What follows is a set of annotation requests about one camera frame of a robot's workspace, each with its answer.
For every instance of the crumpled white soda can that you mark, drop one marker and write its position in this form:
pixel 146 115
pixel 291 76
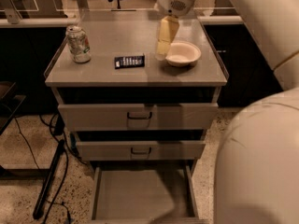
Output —
pixel 78 44

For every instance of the grey middle drawer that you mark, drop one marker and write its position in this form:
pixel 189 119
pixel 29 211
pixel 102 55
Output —
pixel 140 150

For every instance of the grey open bottom drawer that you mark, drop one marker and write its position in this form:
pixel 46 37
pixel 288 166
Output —
pixel 155 195

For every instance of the black table leg base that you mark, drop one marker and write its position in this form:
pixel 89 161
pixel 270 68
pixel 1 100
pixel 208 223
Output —
pixel 45 174

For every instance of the grey top drawer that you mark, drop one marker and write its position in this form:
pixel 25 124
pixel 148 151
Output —
pixel 122 117

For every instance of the white paper bowl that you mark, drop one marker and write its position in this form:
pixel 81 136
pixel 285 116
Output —
pixel 182 53

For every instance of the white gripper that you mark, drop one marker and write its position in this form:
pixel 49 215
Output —
pixel 172 3

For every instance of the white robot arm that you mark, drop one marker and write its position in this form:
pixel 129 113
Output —
pixel 256 177

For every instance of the grey metal drawer cabinet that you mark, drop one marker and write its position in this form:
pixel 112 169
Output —
pixel 133 33

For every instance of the dark blue rxbar wrapper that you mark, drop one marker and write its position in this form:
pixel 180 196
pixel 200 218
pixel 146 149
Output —
pixel 129 61

